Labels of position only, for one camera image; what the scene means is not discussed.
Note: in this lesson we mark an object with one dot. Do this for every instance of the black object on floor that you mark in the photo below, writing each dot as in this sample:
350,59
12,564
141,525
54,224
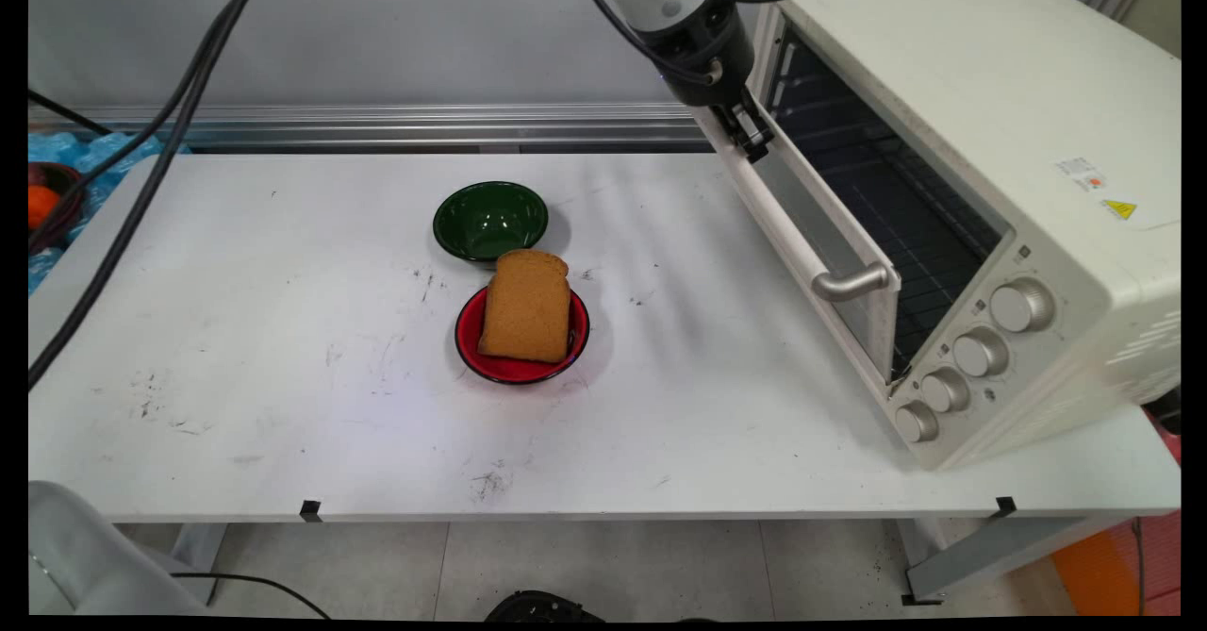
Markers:
542,607

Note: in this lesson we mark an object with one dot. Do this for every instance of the dark green bowl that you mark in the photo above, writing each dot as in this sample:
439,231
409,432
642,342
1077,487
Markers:
490,221

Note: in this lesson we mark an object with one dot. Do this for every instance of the grey table leg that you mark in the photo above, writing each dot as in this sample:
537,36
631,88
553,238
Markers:
1000,551
198,556

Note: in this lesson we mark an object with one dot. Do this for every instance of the white rounded plastic object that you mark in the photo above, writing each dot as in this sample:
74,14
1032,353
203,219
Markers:
85,556

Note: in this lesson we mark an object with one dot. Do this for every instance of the large silver oven knob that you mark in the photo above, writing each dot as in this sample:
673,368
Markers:
1023,306

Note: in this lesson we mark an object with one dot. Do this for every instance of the yellow warning sticker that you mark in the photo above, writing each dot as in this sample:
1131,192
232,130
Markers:
1120,208

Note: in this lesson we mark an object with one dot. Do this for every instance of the dark brown bowl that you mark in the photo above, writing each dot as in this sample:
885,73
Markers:
74,188

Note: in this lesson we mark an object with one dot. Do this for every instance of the orange fruit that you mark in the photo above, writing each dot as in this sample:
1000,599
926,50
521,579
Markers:
42,205

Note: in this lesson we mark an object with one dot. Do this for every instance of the black tape piece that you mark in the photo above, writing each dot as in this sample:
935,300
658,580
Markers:
1006,506
311,510

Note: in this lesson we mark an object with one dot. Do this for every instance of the white label sticker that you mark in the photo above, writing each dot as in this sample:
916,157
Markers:
1082,174

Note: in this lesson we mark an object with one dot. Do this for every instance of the cream toaster oven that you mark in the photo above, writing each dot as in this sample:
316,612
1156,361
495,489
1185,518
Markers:
990,93

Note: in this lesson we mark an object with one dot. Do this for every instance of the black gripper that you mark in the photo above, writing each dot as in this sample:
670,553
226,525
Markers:
707,56

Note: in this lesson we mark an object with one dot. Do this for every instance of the aluminium rail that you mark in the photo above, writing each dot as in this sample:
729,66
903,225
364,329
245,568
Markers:
424,126

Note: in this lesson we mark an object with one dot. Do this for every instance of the brown bread slice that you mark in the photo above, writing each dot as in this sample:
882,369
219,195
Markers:
528,310

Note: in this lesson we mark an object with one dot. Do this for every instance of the red plate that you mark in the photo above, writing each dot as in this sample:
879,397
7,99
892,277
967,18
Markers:
471,343

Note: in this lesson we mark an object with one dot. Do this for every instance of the orange box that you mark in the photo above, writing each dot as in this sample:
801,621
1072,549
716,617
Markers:
1094,574

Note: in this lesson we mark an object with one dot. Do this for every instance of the small silver oven knob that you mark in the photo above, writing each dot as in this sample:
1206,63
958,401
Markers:
917,422

